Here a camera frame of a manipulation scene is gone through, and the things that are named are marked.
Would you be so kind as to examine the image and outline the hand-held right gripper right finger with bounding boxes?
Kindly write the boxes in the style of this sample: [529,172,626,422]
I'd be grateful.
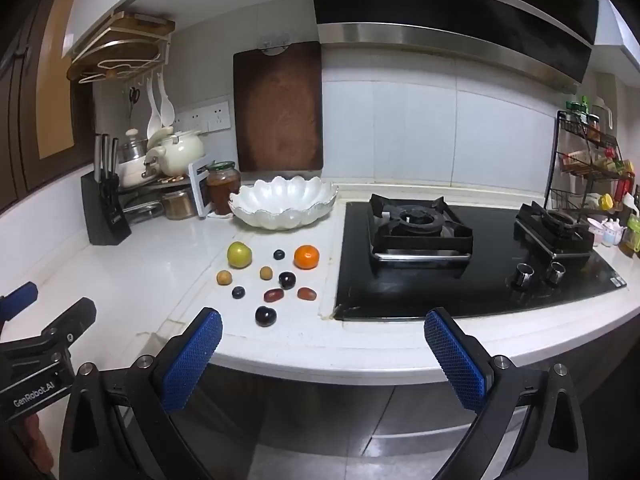
[424,307,589,480]

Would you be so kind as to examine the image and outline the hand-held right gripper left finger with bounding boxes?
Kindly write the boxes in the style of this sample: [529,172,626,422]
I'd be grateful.
[59,306,224,480]

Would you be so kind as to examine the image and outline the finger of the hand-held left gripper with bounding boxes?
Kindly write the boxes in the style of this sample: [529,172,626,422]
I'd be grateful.
[40,297,98,356]
[0,281,40,322]

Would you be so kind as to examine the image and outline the green apple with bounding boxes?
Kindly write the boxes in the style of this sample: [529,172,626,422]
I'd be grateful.
[227,241,252,269]

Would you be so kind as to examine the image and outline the orange tangerine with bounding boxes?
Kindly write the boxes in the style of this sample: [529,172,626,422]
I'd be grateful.
[293,244,320,270]

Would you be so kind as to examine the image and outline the white scalloped bowl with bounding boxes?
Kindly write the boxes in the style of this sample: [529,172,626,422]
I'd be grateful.
[228,176,339,232]

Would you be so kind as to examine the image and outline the person's left hand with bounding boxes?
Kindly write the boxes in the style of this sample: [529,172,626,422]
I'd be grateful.
[12,412,54,472]

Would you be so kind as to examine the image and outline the black glass gas stove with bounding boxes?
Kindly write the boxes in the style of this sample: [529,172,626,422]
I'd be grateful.
[333,192,628,322]

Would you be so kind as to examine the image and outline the black knife block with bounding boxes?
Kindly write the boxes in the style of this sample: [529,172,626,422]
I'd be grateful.
[81,170,132,247]

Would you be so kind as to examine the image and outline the black burner grate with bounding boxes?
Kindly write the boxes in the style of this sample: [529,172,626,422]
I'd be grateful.
[367,193,474,263]
[515,201,596,261]

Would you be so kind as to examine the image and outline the grey lower cabinet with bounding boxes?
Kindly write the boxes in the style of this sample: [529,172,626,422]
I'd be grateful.
[125,355,640,480]

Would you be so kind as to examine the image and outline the steel saucepan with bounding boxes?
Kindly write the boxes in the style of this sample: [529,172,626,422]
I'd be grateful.
[122,189,199,226]

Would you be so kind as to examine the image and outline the steel corner shelf rack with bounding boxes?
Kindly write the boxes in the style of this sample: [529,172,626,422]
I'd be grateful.
[119,174,195,227]

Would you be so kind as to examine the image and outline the white pot with glass lid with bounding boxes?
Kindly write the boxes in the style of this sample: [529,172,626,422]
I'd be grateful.
[118,128,158,188]

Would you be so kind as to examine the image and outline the glass jar with green lid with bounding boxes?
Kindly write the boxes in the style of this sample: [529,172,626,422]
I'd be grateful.
[205,161,242,217]

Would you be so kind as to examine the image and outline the brown wooden cabinet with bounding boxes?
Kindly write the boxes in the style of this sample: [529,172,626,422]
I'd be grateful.
[0,0,97,211]

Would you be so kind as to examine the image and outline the cream ceramic teapot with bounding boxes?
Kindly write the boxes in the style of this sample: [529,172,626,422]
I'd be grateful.
[146,129,206,175]

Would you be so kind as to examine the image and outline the green plastic bottle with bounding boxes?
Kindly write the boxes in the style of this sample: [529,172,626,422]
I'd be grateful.
[621,212,640,256]

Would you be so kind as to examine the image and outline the row of seasoning bottles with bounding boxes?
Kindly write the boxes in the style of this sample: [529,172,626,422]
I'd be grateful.
[560,96,635,177]

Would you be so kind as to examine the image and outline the round wooden board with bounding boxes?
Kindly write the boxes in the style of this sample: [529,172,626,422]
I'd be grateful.
[67,39,162,81]

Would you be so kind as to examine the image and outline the brown wooden cutting board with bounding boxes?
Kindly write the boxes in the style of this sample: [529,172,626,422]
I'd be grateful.
[233,41,324,173]

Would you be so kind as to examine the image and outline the rectangular bamboo board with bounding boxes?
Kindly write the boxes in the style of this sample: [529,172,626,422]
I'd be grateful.
[111,12,176,36]

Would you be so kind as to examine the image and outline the black range hood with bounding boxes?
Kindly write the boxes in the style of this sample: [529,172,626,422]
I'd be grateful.
[306,0,601,95]

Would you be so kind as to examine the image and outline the white plastic frame stand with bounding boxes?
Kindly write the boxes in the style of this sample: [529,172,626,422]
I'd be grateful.
[188,159,221,219]

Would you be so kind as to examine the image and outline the black wire spice rack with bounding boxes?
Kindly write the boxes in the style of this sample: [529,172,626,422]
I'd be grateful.
[544,110,636,213]

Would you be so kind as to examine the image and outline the white wire wall rack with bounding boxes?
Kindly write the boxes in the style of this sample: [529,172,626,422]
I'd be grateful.
[66,12,176,86]

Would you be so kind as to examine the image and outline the clear wall hook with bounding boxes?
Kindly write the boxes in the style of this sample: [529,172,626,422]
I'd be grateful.
[258,32,291,56]

